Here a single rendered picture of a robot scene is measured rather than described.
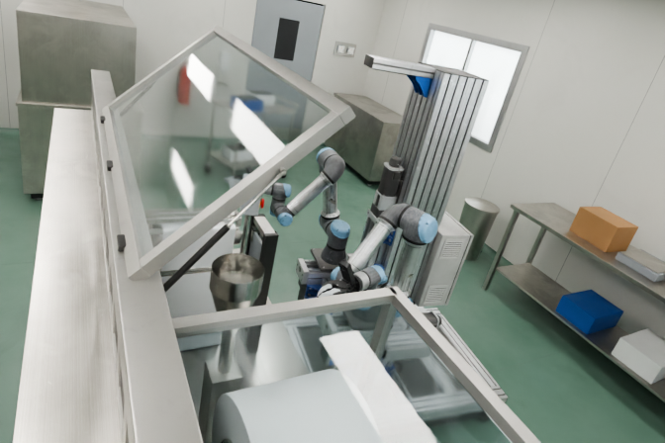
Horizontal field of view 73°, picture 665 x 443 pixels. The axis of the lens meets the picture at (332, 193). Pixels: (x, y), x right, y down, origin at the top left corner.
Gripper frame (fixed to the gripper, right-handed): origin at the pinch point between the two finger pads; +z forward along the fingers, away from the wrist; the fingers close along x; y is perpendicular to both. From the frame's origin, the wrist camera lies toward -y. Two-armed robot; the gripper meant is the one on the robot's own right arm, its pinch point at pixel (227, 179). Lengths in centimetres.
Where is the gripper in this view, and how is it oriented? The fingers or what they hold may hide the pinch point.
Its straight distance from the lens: 252.4
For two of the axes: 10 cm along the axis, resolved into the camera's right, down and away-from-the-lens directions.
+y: 0.2, 8.5, -5.2
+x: -2.8, 5.0, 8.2
